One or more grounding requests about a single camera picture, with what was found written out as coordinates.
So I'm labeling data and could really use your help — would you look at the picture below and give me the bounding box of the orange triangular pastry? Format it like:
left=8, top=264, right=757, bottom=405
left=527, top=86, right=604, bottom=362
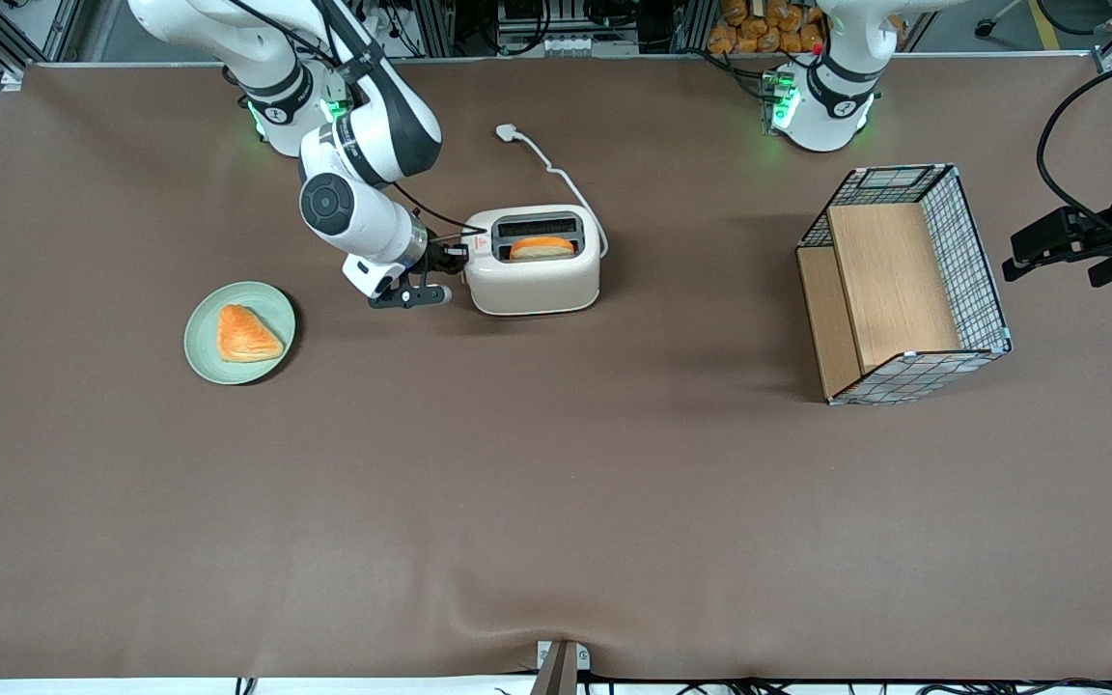
left=217, top=304, right=285, bottom=364

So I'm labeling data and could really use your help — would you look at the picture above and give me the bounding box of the white socket strip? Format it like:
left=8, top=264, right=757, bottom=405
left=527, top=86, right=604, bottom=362
left=510, top=37, right=639, bottom=57

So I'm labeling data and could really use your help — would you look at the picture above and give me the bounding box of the bag of bread rolls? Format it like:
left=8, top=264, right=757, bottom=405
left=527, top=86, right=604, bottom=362
left=708, top=0, right=825, bottom=55

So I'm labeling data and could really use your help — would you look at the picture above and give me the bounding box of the toast bread slice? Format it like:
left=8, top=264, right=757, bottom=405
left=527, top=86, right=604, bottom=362
left=510, top=236, right=578, bottom=262

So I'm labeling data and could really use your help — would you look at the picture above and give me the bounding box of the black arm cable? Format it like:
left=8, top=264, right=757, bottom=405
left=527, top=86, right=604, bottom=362
left=1037, top=53, right=1112, bottom=247
left=390, top=181, right=489, bottom=242

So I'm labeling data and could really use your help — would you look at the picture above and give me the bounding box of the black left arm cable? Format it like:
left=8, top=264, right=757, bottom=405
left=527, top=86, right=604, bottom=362
left=1037, top=53, right=1112, bottom=247

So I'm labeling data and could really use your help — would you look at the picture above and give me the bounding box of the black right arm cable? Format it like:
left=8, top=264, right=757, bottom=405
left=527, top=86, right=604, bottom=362
left=390, top=181, right=489, bottom=242

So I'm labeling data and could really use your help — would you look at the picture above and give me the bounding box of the white toaster power cable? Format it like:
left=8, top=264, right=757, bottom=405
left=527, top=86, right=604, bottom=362
left=495, top=123, right=609, bottom=260

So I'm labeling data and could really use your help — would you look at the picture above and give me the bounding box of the wire basket with wooden shelf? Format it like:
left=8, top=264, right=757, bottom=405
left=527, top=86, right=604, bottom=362
left=795, top=163, right=1013, bottom=406

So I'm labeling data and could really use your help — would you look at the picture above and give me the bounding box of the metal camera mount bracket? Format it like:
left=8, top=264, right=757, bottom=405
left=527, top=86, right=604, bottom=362
left=529, top=639, right=592, bottom=695

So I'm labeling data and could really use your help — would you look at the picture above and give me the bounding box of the cream white toaster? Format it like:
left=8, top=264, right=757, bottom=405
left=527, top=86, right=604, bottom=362
left=459, top=205, right=605, bottom=317

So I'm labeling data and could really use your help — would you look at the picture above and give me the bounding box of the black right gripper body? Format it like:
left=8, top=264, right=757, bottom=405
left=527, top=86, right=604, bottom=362
left=418, top=236, right=452, bottom=282

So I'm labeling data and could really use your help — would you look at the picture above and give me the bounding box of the pale green round plate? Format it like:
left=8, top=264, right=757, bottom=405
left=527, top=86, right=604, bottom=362
left=183, top=281, right=297, bottom=386

